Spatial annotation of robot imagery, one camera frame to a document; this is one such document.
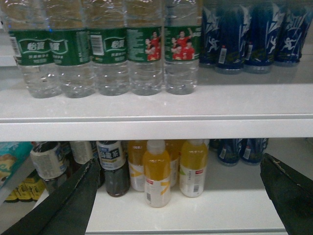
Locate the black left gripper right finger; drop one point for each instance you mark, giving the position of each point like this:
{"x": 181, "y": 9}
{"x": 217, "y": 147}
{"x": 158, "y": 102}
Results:
{"x": 291, "y": 194}

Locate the front orange juice bottle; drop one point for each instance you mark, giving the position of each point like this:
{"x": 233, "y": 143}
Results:
{"x": 157, "y": 172}

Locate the shelf water bottle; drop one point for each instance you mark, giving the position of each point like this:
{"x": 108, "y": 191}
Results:
{"x": 182, "y": 39}
{"x": 69, "y": 42}
{"x": 27, "y": 26}

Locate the orange juice bottle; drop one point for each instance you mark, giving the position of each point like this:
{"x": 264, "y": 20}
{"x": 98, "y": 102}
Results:
{"x": 136, "y": 150}
{"x": 192, "y": 170}
{"x": 157, "y": 172}

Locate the white shelf board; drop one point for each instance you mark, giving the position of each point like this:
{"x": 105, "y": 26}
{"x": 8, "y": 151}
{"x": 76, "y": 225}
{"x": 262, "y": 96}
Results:
{"x": 234, "y": 201}
{"x": 277, "y": 104}

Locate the dark tea bottle middle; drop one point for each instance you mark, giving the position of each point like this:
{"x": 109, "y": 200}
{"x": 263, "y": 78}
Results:
{"x": 83, "y": 151}

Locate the teal snack bag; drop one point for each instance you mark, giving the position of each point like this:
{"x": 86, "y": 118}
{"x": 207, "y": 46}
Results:
{"x": 12, "y": 155}

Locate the blue sports drink bottle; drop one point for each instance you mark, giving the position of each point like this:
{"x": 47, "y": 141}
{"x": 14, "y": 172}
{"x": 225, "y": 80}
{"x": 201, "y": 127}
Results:
{"x": 234, "y": 26}
{"x": 294, "y": 29}
{"x": 210, "y": 33}
{"x": 267, "y": 17}
{"x": 229, "y": 151}

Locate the dark tea bottle left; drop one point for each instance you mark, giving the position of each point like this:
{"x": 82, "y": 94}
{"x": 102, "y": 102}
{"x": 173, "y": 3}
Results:
{"x": 48, "y": 159}

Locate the blue sports drink bottle front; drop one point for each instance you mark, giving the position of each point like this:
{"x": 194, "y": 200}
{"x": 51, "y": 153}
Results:
{"x": 234, "y": 26}

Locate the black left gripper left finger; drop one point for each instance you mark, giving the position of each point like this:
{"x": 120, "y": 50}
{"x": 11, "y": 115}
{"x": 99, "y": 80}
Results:
{"x": 67, "y": 210}

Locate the blue sports drink bottle right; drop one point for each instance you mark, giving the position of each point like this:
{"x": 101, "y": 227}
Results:
{"x": 294, "y": 29}

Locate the right orange juice bottle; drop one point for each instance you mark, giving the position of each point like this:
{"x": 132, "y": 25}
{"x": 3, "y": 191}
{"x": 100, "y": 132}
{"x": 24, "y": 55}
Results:
{"x": 192, "y": 170}

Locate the oolong tea bottle dark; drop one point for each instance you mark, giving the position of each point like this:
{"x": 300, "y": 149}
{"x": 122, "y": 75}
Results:
{"x": 113, "y": 161}

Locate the lower blue sports drink bottle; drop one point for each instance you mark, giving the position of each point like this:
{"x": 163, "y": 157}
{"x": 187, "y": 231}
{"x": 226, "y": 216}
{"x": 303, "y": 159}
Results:
{"x": 229, "y": 151}

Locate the left orange juice bottle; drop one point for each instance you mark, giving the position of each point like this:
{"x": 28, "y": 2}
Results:
{"x": 136, "y": 150}

